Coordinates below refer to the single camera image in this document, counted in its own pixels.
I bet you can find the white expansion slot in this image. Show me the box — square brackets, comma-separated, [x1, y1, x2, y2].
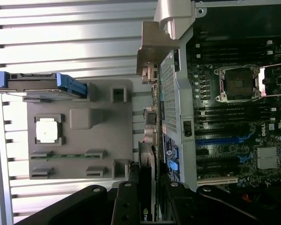
[196, 177, 239, 186]

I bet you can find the long black expansion slot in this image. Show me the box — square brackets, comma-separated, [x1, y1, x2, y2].
[196, 157, 240, 166]
[196, 166, 239, 176]
[194, 126, 250, 136]

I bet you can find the green RAM stick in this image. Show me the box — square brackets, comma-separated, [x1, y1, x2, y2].
[45, 152, 103, 159]

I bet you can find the grey parts rack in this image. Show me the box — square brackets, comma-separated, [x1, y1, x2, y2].
[22, 79, 134, 180]

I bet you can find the blue expansion slot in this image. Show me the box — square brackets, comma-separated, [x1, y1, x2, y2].
[194, 134, 253, 146]

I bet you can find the silver chipset heatsink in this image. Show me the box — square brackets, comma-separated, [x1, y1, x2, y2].
[257, 147, 279, 169]

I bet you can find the grey open PC case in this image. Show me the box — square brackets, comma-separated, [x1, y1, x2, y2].
[153, 0, 281, 225]

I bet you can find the green motherboard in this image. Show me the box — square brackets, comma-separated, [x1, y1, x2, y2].
[186, 30, 281, 188]

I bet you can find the silver CPU chip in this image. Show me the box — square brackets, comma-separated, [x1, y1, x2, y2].
[35, 118, 59, 143]

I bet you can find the RAM slot with white clips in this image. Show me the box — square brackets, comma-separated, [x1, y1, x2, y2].
[195, 41, 275, 49]
[196, 51, 275, 59]
[195, 108, 277, 117]

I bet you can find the metal CPU socket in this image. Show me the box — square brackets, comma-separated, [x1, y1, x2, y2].
[214, 67, 262, 104]

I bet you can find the hard disk with blue rails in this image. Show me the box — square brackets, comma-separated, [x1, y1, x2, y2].
[0, 71, 89, 100]

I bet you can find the metal socket cover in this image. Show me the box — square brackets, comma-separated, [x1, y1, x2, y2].
[259, 63, 281, 97]

